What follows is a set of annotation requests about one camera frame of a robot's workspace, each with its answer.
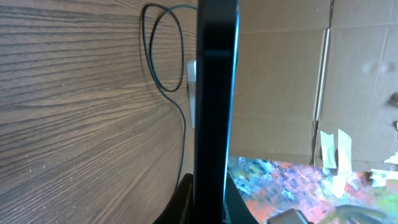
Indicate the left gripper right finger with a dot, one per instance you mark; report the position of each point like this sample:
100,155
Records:
235,209

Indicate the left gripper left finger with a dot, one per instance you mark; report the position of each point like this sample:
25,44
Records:
180,206

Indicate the Galaxy S24+ smartphone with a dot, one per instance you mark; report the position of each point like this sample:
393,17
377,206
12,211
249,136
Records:
217,40

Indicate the white power strip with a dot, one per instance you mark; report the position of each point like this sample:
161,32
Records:
192,81

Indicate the cardboard backdrop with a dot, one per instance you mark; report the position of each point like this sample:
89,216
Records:
317,80

